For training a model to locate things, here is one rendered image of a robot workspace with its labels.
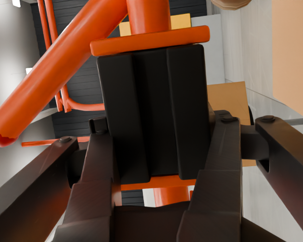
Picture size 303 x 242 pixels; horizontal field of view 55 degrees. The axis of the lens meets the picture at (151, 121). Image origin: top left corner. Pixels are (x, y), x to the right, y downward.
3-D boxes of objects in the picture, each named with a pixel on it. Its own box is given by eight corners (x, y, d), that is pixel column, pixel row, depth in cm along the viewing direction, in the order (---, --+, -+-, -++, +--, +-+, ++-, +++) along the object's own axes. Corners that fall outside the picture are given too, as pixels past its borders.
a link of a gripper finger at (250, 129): (220, 137, 14) (285, 131, 14) (208, 110, 19) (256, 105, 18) (222, 165, 14) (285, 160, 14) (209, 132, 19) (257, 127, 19)
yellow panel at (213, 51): (216, 14, 777) (125, 26, 806) (220, 8, 689) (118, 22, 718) (221, 96, 821) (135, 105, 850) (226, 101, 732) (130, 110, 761)
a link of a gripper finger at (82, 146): (114, 175, 15) (58, 180, 15) (128, 140, 20) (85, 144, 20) (108, 148, 15) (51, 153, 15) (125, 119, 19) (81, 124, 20)
